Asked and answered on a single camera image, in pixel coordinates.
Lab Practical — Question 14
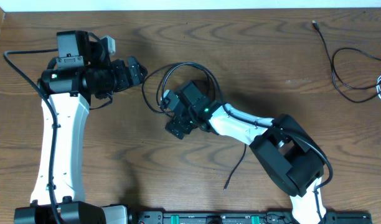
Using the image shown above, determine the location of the black USB cable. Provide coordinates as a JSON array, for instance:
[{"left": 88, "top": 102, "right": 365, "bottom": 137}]
[{"left": 311, "top": 20, "right": 381, "bottom": 104}]

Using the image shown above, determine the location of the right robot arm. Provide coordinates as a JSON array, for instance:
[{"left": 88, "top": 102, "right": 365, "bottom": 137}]
[{"left": 161, "top": 81, "right": 333, "bottom": 223}]

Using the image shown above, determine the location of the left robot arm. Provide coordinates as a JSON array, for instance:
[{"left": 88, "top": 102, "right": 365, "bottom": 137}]
[{"left": 14, "top": 30, "right": 147, "bottom": 223}]

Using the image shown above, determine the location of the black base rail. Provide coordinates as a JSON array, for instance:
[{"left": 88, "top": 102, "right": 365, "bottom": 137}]
[{"left": 128, "top": 208, "right": 373, "bottom": 224}]

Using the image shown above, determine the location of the left camera black cable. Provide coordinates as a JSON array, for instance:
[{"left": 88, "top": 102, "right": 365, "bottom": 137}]
[{"left": 2, "top": 49, "right": 62, "bottom": 224}]

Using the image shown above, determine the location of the camera black cable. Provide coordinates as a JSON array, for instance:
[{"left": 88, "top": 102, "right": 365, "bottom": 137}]
[
  {"left": 159, "top": 93, "right": 334, "bottom": 224},
  {"left": 2, "top": 49, "right": 62, "bottom": 224}
]

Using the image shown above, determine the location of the right camera black cable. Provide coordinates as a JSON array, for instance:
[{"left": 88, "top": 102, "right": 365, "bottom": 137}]
[{"left": 159, "top": 93, "right": 334, "bottom": 224}]

